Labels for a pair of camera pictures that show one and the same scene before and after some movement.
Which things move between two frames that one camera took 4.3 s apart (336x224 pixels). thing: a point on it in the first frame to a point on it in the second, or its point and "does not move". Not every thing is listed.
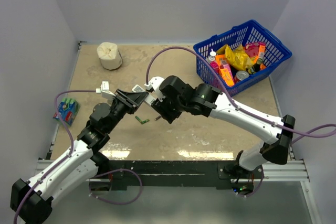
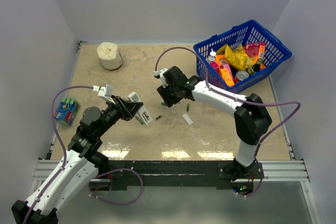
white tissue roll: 109,55 does not move
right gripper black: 161,106 to 168,100
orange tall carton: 261,50 does not move
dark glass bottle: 256,67 does not move
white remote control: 149,98 to 143,113
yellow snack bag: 238,59 does not move
